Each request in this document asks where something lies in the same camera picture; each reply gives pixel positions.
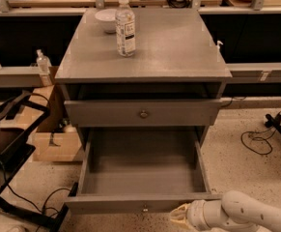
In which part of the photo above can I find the small white pump bottle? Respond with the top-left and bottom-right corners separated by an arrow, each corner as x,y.
216,40 -> 224,62

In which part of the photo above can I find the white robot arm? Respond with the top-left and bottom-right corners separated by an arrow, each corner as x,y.
170,190 -> 281,232

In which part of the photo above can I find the black floor cable right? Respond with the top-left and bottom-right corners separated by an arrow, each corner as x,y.
239,109 -> 281,157

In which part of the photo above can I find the white ceramic bowl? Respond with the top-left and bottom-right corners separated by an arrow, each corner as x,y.
95,9 -> 116,34

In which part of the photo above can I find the cardboard box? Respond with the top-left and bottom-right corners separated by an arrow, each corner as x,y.
15,66 -> 85,163

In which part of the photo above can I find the black floor cable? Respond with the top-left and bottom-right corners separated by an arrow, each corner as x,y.
0,164 -> 72,232
239,109 -> 281,157

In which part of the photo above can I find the black stand base right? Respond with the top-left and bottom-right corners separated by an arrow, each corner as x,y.
265,113 -> 281,134

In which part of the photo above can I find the clear plastic water bottle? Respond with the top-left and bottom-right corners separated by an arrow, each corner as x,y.
115,0 -> 136,57

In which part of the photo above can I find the black floor cable left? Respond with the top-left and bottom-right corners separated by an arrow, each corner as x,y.
0,164 -> 72,232

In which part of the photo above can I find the grey top drawer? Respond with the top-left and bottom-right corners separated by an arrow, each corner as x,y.
65,100 -> 221,127

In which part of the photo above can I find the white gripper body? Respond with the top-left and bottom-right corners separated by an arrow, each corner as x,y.
186,200 -> 226,231

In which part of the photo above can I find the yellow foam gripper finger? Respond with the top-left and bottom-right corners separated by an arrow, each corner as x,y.
169,203 -> 190,226

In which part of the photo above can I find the grey wooden drawer cabinet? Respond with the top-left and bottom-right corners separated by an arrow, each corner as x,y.
55,9 -> 232,140

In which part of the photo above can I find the small sanitizer bottle left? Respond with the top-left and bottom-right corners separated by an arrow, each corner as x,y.
37,49 -> 51,73

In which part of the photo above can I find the grey drawer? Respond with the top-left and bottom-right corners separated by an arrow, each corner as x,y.
66,132 -> 220,214
65,100 -> 221,127

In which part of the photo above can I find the black metal cart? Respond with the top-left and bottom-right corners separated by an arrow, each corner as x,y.
0,91 -> 69,232

